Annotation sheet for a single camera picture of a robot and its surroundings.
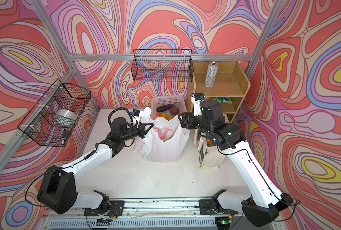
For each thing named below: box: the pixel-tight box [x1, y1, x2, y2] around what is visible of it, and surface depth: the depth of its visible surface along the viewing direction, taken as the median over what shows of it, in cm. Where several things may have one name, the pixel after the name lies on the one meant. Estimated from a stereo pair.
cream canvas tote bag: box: [194, 128, 226, 170], surface depth 80 cm
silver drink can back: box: [204, 60, 219, 88], surface depth 82 cm
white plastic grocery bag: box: [133, 106, 190, 163], surface depth 79 cm
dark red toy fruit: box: [169, 106, 180, 116], surface depth 113 cm
